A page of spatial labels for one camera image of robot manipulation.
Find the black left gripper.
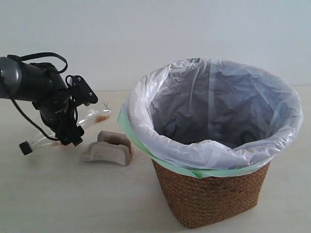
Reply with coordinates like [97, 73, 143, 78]
[33, 75, 98, 147]

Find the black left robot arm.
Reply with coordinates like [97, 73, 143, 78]
[0, 52, 98, 146]

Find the beige moulded pulp cardboard piece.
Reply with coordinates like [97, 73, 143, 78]
[80, 131, 134, 166]

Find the white and green bin liner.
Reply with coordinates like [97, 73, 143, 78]
[118, 58, 303, 179]

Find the woven wicker waste basket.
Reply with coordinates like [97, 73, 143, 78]
[153, 162, 269, 229]

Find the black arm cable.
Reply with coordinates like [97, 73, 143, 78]
[7, 51, 78, 141]

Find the red label clear plastic bottle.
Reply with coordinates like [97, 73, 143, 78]
[19, 102, 111, 155]

